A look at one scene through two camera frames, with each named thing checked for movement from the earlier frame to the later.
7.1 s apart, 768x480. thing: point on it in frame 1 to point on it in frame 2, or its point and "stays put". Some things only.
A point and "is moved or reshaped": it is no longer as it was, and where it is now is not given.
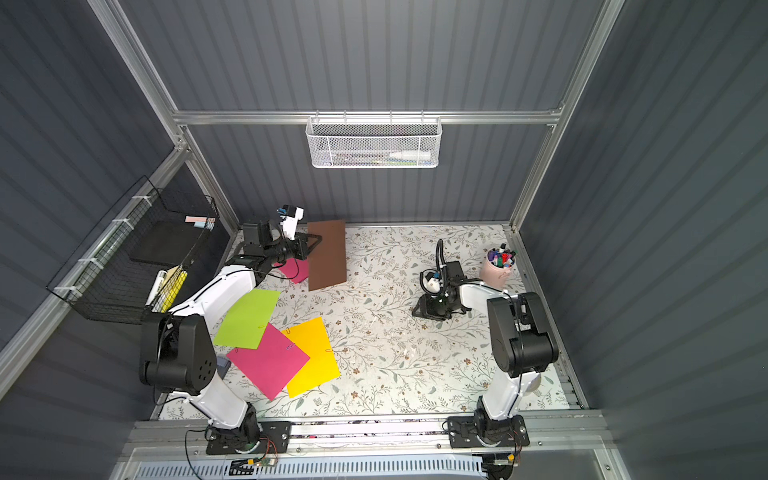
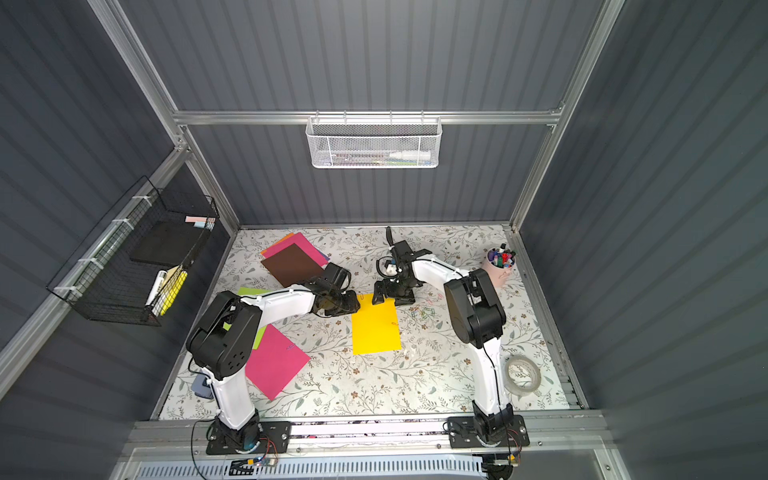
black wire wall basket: x=130 y=264 stays put
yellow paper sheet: x=313 y=339 to x=375 y=328
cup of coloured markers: x=497 y=266 stays put
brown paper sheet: x=327 y=263 to x=292 y=265
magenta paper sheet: x=294 y=269 is moved or reshaped
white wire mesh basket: x=374 y=142 stays put
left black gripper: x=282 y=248 to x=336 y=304
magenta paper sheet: x=273 y=364 stays put
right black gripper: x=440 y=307 to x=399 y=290
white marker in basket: x=410 y=155 stays put
